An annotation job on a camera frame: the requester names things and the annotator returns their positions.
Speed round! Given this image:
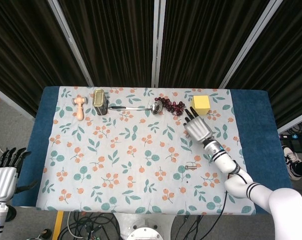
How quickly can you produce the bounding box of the steel ladle black handle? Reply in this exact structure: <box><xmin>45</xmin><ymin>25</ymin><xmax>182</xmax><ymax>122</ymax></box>
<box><xmin>108</xmin><ymin>101</ymin><xmax>163</xmax><ymax>115</ymax></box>

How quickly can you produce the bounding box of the white black sneaker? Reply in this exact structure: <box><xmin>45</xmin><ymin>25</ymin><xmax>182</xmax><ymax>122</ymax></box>
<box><xmin>281</xmin><ymin>145</ymin><xmax>302</xmax><ymax>181</ymax></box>

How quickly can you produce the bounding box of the dark pleated screen panel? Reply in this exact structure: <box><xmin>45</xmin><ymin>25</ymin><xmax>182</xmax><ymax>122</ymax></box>
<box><xmin>158</xmin><ymin>0</ymin><xmax>276</xmax><ymax>89</ymax></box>
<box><xmin>0</xmin><ymin>0</ymin><xmax>91</xmax><ymax>119</ymax></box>
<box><xmin>57</xmin><ymin>0</ymin><xmax>157</xmax><ymax>88</ymax></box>
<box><xmin>226</xmin><ymin>0</ymin><xmax>302</xmax><ymax>130</ymax></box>

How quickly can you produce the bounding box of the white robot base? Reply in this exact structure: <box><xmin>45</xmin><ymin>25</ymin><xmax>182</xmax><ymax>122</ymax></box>
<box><xmin>115</xmin><ymin>212</ymin><xmax>176</xmax><ymax>240</ymax></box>

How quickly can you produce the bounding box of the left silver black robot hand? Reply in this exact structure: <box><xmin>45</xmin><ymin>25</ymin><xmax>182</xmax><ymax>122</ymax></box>
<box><xmin>0</xmin><ymin>146</ymin><xmax>39</xmax><ymax>203</ymax></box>

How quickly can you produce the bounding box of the yellow foam cube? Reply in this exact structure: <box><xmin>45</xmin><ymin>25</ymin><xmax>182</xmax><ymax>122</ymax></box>
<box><xmin>192</xmin><ymin>94</ymin><xmax>211</xmax><ymax>116</ymax></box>

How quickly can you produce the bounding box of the wooden massage hammer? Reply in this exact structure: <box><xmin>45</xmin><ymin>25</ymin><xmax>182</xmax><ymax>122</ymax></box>
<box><xmin>72</xmin><ymin>94</ymin><xmax>89</xmax><ymax>122</ymax></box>

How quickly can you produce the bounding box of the blue velvet table cover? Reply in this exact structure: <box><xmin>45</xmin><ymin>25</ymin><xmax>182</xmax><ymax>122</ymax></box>
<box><xmin>12</xmin><ymin>86</ymin><xmax>293</xmax><ymax>215</ymax></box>

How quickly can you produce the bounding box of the silver screen frame post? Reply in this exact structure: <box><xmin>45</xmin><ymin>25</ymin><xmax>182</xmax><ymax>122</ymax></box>
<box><xmin>277</xmin><ymin>115</ymin><xmax>302</xmax><ymax>134</ymax></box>
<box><xmin>0</xmin><ymin>83</ymin><xmax>37</xmax><ymax>121</ymax></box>
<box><xmin>47</xmin><ymin>0</ymin><xmax>94</xmax><ymax>87</ymax></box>
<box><xmin>218</xmin><ymin>0</ymin><xmax>284</xmax><ymax>89</ymax></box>
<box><xmin>151</xmin><ymin>0</ymin><xmax>167</xmax><ymax>88</ymax></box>

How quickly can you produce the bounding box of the dark red grape bunch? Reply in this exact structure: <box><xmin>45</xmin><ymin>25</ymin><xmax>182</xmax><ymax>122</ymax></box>
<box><xmin>154</xmin><ymin>97</ymin><xmax>187</xmax><ymax>116</ymax></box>

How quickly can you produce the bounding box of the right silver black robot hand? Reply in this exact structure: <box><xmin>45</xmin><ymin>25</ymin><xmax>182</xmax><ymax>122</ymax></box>
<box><xmin>183</xmin><ymin>106</ymin><xmax>213</xmax><ymax>145</ymax></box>

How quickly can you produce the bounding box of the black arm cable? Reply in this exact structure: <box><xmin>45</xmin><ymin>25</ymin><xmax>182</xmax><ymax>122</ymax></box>
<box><xmin>217</xmin><ymin>166</ymin><xmax>253</xmax><ymax>216</ymax></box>

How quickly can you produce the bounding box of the olive gold rectangular tin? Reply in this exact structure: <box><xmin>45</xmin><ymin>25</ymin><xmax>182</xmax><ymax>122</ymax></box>
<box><xmin>92</xmin><ymin>89</ymin><xmax>109</xmax><ymax>116</ymax></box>

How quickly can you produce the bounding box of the black floor cable bundle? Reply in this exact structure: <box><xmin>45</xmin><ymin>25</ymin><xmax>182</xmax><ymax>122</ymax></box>
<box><xmin>174</xmin><ymin>214</ymin><xmax>205</xmax><ymax>240</ymax></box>
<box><xmin>58</xmin><ymin>211</ymin><xmax>122</xmax><ymax>240</ymax></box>

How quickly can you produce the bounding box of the white floor cable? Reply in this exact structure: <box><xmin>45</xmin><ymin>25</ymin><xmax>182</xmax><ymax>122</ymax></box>
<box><xmin>66</xmin><ymin>211</ymin><xmax>81</xmax><ymax>239</ymax></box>

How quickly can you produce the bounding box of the floral fruit print tablecloth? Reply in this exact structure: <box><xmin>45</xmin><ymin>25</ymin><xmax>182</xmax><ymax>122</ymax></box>
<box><xmin>35</xmin><ymin>86</ymin><xmax>256</xmax><ymax>216</ymax></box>

